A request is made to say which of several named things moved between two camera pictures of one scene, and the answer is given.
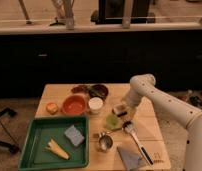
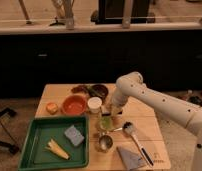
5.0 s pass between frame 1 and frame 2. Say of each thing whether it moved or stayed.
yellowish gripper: moved
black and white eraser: moved
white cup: stayed
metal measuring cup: stayed
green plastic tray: stayed
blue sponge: stayed
